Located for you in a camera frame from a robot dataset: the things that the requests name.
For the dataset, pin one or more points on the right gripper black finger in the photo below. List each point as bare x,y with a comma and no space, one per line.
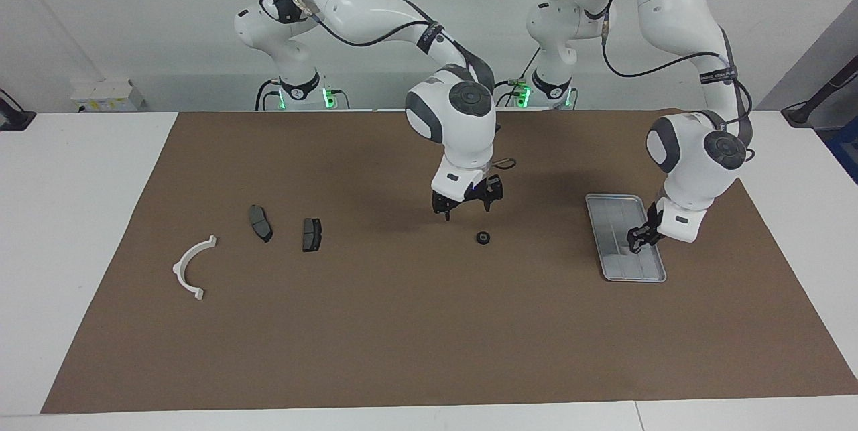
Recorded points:
446,212
493,191

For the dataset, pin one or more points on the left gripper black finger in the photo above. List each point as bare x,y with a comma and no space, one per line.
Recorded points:
651,240
637,238

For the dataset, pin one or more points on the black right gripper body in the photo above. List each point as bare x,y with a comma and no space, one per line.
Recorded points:
469,195

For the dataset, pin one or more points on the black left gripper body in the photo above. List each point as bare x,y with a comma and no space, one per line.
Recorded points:
655,220

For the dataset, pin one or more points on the large black bearing gear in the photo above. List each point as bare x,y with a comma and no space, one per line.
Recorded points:
482,237

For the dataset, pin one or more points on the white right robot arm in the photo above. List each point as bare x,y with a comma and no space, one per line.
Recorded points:
355,9

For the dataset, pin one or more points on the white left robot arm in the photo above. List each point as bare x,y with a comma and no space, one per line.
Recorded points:
677,9

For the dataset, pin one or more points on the silver metal tray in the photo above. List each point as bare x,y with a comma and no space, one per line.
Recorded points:
610,236

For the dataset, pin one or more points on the brown table mat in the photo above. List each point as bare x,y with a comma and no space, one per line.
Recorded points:
429,324

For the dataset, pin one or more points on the rectangular dark brake pad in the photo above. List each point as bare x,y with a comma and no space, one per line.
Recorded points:
312,235

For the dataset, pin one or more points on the curved dark brake pad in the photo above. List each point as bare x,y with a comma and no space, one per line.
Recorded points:
260,223

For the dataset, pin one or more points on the blue box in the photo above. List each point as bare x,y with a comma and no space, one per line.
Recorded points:
846,153

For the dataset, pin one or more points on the white semicircular bracket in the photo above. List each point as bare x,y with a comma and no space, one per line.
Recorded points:
182,269

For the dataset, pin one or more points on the white wall socket box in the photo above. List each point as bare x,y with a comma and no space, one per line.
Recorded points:
104,94

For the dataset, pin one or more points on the black clamp mount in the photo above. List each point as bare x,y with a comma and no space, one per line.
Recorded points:
13,117

